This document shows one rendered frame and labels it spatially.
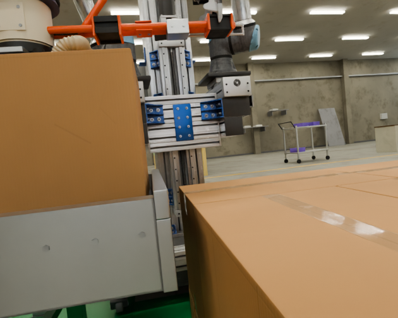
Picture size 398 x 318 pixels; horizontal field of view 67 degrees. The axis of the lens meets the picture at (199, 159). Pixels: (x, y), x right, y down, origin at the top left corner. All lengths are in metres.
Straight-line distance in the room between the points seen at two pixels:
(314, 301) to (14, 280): 0.55
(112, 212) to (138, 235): 0.07
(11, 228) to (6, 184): 0.19
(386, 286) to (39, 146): 0.72
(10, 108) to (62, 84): 0.13
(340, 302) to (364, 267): 0.08
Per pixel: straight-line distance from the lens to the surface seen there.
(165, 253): 0.64
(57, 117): 0.80
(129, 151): 0.77
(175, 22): 1.03
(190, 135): 1.47
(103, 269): 0.66
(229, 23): 1.06
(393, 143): 9.78
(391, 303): 0.32
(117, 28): 1.01
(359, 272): 0.37
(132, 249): 0.64
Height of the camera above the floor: 0.69
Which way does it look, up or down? 2 degrees down
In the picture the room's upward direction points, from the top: 6 degrees counter-clockwise
